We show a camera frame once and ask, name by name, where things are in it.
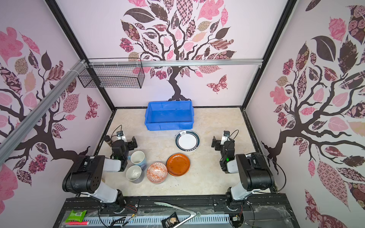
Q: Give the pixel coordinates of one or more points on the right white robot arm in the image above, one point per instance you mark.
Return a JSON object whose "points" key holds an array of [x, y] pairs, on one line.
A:
{"points": [[253, 171]]}

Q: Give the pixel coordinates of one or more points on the green handled metal tongs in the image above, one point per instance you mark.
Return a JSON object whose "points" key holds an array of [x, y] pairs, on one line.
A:
{"points": [[190, 214]]}

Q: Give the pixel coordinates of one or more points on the light blue mug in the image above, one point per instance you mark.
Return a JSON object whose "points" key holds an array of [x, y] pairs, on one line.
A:
{"points": [[138, 158]]}

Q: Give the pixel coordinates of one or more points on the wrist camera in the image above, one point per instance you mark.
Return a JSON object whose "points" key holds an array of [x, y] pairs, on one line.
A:
{"points": [[225, 136], [121, 136]]}

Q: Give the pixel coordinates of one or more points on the dark snack packet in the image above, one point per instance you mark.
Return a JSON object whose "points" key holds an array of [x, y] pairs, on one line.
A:
{"points": [[171, 221]]}

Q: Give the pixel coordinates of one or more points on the green snack packet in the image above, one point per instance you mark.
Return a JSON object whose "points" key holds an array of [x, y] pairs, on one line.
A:
{"points": [[76, 216]]}

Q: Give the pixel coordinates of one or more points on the clear ribbed glass plate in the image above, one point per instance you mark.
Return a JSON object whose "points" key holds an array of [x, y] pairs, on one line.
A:
{"points": [[178, 164]]}

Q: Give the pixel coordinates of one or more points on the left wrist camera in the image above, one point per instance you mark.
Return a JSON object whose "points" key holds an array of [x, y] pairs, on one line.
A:
{"points": [[121, 136]]}

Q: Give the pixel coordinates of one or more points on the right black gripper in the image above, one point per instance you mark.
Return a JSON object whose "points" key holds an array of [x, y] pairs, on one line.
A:
{"points": [[218, 143]]}

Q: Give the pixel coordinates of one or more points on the green rimmed white plate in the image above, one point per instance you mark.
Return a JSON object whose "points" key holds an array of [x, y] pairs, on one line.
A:
{"points": [[187, 141]]}

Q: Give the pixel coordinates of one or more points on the red patterned bowl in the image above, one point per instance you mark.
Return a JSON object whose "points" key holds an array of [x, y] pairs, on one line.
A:
{"points": [[157, 173]]}

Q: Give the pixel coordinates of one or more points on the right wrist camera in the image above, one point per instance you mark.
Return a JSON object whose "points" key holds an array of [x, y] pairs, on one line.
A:
{"points": [[225, 136]]}

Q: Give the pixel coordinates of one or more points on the blue plastic bin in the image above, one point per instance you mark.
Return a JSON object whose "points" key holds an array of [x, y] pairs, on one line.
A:
{"points": [[169, 115]]}

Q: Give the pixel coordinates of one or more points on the small dark spice jar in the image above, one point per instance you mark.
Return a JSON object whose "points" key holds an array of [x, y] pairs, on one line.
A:
{"points": [[107, 139]]}

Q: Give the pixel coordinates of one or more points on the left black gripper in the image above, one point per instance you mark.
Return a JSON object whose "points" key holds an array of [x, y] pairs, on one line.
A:
{"points": [[129, 143]]}

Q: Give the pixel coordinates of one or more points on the lavender mug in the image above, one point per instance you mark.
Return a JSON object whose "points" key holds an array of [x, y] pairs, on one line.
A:
{"points": [[135, 174]]}

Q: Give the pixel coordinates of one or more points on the pink marker pen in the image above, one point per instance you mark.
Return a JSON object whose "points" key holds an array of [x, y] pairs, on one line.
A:
{"points": [[76, 223]]}

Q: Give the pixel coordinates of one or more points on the black wire basket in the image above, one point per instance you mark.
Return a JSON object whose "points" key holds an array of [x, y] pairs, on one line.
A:
{"points": [[113, 73]]}

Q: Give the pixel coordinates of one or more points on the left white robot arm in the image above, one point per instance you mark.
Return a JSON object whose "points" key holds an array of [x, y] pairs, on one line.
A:
{"points": [[85, 175]]}

